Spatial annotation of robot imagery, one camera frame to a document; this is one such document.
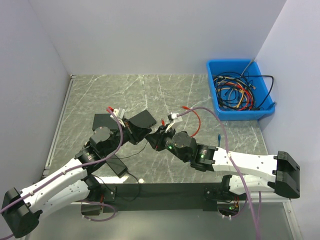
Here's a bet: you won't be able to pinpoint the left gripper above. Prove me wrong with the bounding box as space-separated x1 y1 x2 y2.
102 117 152 156

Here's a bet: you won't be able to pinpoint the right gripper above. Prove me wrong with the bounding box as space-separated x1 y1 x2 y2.
145 123 190 162

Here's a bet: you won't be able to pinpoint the black network switch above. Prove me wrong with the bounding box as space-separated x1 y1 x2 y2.
92 113 119 131
129 109 157 128

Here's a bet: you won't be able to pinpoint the black power adapter with cord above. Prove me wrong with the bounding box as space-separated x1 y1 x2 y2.
104 141 148 202

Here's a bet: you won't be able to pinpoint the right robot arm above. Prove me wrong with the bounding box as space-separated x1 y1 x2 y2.
146 126 301 200

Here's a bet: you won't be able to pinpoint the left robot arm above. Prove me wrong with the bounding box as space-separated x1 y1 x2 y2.
0 118 156 239

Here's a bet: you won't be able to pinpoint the blue plastic bin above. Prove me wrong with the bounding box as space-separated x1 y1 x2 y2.
206 59 276 121

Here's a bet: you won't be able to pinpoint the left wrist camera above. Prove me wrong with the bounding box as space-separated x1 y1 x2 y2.
106 106 126 127

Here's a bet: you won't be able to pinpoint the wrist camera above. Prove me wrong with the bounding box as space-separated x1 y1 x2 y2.
165 113 183 133
106 106 126 127

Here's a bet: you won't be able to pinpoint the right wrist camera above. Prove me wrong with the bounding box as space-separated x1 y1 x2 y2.
165 113 183 133

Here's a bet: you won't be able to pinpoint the red ethernet cable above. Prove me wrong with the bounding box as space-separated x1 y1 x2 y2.
160 105 202 138

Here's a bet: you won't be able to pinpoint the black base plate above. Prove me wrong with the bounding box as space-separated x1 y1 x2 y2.
70 182 247 216

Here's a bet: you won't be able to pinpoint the tangled cables in bin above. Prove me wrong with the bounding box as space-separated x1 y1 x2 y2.
212 58 277 111

